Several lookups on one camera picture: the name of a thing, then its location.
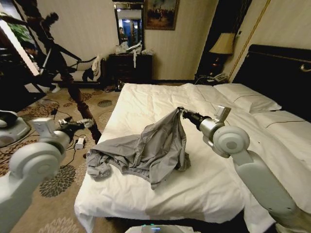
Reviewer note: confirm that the dark nightstand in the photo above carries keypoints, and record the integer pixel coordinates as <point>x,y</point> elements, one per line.
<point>206,78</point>

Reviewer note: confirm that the white towel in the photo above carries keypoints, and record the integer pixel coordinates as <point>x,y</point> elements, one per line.
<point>96,65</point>

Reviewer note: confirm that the grey clothes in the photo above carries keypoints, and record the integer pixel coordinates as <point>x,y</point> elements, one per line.
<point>155,145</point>

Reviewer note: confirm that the green plant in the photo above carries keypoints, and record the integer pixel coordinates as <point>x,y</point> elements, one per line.
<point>20,30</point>

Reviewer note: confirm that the person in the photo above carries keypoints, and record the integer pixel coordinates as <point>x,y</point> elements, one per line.
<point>31,53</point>

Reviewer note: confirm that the white robot front shell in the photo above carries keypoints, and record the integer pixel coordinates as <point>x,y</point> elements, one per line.
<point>158,229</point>

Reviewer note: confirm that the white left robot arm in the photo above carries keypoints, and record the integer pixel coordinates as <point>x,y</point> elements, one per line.
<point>29,165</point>

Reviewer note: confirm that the framed painting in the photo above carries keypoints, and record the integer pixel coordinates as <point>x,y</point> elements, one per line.
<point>160,14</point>

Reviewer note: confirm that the dark wooden headboard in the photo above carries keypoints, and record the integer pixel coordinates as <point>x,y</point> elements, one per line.
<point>274,63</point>

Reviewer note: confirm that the white grey machine base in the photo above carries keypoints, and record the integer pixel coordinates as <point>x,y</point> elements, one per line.
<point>12,128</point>

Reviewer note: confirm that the dark wooden dresser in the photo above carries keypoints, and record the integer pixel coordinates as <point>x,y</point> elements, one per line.
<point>130,68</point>

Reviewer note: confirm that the table lamp with beige shade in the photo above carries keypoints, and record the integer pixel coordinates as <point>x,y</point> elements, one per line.
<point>222,44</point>

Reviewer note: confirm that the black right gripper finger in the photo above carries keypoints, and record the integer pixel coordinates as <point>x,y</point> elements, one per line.
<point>182,114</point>
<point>181,109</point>

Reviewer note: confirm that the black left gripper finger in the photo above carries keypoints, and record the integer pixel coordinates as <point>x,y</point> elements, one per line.
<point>83,120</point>
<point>85,124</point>

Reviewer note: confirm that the white desk telephone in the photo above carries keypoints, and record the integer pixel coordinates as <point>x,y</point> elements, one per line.
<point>219,77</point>

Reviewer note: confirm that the dark framed mirror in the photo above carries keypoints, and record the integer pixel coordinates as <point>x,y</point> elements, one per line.
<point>116,29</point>

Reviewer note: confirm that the white pillow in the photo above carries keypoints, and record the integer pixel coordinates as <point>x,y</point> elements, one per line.
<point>281,121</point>
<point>247,97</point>

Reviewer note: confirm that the bed with white duvet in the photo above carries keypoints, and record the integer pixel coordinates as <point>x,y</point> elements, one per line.
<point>194,184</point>

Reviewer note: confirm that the white power strip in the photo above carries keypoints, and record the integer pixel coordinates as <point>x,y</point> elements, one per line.
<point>80,143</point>

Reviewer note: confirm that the white chaise sofa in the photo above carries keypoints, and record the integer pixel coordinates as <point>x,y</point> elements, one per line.
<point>73,65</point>

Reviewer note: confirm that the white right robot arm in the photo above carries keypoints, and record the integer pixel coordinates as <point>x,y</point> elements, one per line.
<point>257,174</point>

